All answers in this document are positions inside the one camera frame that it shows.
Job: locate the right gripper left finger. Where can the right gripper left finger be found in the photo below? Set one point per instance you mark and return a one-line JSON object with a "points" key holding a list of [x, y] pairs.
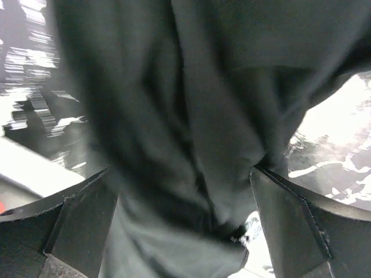
{"points": [[62, 235]]}

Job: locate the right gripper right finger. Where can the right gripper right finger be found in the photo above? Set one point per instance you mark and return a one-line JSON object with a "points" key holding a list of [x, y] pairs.
{"points": [[310, 235]]}

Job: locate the black tank top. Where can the black tank top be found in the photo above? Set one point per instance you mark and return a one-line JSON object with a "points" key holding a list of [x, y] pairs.
{"points": [[186, 97]]}

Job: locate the red plastic bin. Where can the red plastic bin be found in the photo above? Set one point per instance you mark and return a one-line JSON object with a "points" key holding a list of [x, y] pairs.
{"points": [[2, 208]]}

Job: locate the black marble patterned mat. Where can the black marble patterned mat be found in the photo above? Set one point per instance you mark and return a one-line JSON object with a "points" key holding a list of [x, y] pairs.
{"points": [[41, 109]]}

